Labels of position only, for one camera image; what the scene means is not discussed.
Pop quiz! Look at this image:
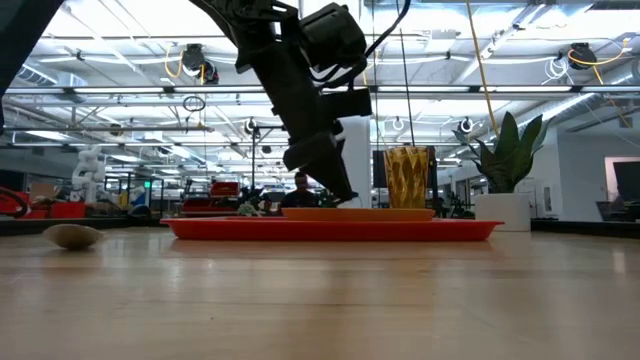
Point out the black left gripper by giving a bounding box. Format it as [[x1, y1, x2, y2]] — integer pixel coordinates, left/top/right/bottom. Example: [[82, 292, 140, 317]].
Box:
[[272, 92, 360, 205]]

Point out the orange round plate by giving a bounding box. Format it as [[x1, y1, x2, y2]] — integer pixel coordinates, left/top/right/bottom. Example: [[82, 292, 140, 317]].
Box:
[[280, 207, 437, 223]]

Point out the amber transparent ribbed cup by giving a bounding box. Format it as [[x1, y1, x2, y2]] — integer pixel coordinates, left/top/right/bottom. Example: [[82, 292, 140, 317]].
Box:
[[382, 145, 431, 210]]

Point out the red plastic tray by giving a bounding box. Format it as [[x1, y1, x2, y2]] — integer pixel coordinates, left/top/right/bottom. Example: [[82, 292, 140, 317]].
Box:
[[159, 215, 505, 243]]

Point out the white building pillar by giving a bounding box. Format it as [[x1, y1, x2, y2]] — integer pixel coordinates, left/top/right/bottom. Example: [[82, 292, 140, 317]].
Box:
[[339, 115, 372, 209]]

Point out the person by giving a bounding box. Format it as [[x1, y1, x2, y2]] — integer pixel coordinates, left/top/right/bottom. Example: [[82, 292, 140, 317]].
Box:
[[279, 171, 321, 209]]

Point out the red tool cart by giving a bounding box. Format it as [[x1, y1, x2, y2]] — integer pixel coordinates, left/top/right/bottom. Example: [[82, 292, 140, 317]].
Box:
[[182, 180, 242, 217]]

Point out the white round plant pot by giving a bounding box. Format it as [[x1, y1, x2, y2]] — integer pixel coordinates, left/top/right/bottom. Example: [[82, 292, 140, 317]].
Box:
[[473, 192, 532, 233]]

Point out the green leafy plant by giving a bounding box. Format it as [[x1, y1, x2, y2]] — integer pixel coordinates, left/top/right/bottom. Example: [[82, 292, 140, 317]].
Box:
[[452, 110, 551, 195]]

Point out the white robot figure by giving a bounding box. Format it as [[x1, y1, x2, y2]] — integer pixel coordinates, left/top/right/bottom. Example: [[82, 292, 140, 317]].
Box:
[[71, 144, 107, 205]]

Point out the red storage bin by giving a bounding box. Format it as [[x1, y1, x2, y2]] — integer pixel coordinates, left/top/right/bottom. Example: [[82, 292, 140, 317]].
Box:
[[0, 187, 87, 220]]

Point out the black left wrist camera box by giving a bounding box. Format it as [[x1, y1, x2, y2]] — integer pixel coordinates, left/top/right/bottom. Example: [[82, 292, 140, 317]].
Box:
[[319, 88, 374, 121]]

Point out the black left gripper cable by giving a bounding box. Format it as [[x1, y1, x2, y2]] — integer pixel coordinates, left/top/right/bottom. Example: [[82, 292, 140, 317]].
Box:
[[309, 0, 412, 91]]

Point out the yellow hanging cable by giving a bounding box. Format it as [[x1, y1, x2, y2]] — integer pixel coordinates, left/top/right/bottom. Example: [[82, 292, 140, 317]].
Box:
[[464, 0, 501, 139]]

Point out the black ceiling cable reel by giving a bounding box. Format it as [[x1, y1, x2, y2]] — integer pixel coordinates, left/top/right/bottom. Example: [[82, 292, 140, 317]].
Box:
[[568, 42, 599, 71], [180, 43, 220, 85]]

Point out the orange-handled metal spoon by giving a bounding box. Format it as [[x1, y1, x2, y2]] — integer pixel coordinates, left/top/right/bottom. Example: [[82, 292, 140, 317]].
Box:
[[41, 223, 105, 252]]

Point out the dark wall screen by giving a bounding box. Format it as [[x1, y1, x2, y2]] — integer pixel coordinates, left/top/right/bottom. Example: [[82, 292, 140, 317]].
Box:
[[612, 160, 640, 202]]

